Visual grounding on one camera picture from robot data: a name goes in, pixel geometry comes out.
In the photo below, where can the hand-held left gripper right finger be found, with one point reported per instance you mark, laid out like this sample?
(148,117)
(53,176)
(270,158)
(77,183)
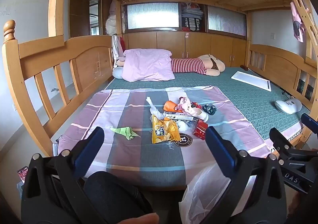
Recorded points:
(219,148)

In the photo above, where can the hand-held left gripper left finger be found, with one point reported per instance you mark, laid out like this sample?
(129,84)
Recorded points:
(87,150)

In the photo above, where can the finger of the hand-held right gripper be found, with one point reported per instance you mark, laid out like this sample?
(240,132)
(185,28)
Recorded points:
(279,138)
(310,122)

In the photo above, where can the red snack packet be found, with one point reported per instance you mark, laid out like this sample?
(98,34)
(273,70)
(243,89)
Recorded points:
(200,129)

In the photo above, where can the white paper cup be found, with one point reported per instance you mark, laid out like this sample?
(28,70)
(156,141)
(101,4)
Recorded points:
(201,115)

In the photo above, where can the dark green wrapper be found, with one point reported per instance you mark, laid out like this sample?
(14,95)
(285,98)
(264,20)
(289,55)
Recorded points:
(210,109)

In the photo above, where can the clear plastic wrap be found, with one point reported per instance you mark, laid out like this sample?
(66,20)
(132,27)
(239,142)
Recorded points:
(185,125)

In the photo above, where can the green paper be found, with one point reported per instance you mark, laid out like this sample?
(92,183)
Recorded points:
(125,132)

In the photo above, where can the white waste bin with liner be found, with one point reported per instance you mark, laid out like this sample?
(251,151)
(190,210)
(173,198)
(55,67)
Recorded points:
(206,196)

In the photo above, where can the blue white ointment box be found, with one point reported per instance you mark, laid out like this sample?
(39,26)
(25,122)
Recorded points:
(177,116)

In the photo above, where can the pink patterned wrapper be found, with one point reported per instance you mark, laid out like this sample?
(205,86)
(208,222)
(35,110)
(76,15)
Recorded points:
(186,104)

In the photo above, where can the yellow chip bag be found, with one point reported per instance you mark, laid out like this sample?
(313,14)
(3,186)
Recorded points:
(164,132)

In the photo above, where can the orange pouch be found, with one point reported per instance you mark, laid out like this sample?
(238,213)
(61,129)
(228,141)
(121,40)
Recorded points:
(171,106)

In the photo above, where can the thin white plastic bag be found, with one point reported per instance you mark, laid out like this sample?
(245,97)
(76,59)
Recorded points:
(153,109)

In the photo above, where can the person's left hand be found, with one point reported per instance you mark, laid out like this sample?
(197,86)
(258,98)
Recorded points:
(144,219)

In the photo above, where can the white handheld massager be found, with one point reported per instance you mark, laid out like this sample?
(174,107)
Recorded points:
(288,106)

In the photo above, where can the plaid pink grey bed sheet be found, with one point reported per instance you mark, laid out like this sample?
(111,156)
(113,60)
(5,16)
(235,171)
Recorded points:
(129,159)

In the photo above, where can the green patterned mattress mat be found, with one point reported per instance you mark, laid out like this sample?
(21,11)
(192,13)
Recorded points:
(243,104)

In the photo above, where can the person's dark trouser leg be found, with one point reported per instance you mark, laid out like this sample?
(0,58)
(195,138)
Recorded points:
(116,194)

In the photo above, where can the white rectangular tray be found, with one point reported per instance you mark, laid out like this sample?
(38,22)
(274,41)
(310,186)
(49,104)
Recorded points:
(251,81)

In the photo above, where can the smartphone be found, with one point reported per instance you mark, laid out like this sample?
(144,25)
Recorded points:
(22,174)

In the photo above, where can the pale blue plush toy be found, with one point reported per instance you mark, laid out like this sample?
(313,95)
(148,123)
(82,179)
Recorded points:
(118,72)

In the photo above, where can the striped shirt plush toy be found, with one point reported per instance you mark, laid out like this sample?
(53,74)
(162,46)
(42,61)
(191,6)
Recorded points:
(188,65)

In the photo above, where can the pink hanging cloth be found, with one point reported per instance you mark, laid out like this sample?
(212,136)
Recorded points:
(297,22)

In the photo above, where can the pink pillow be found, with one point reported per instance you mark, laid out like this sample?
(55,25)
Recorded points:
(146,64)

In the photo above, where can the white hanging cloth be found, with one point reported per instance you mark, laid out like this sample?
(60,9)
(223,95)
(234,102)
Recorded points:
(115,50)

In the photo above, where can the red hanging cloth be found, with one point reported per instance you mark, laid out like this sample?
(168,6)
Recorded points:
(122,45)

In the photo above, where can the striped tote bag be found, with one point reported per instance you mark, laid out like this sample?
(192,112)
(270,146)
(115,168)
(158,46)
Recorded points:
(192,24)

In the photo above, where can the ribbed glass cabinet door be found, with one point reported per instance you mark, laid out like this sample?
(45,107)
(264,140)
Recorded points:
(226,21)
(152,15)

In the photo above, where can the white wrapped bedding bundle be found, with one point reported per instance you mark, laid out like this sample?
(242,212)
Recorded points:
(111,22)

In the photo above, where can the wooden shelf unit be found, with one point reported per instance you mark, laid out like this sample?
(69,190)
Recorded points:
(79,15)

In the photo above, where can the folded plastic bags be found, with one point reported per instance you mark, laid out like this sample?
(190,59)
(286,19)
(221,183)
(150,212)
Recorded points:
(192,10)

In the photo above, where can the wooden bunk bed frame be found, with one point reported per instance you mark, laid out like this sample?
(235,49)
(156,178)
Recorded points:
(84,64)

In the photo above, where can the wooden wall cabinet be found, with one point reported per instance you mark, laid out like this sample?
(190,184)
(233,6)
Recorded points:
(169,45)

